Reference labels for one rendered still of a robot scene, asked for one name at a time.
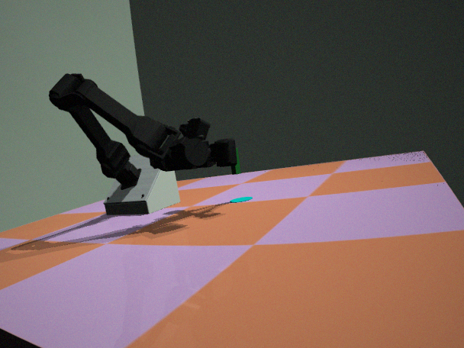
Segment green rectangular post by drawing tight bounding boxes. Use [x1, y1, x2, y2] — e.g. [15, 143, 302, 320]
[231, 148, 241, 175]

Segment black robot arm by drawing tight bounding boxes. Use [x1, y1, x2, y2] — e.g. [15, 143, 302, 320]
[49, 73, 210, 190]

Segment teal circle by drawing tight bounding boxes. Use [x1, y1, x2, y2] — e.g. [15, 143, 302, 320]
[230, 197, 253, 203]

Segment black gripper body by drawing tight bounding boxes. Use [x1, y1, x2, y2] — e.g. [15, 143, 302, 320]
[185, 138, 237, 169]

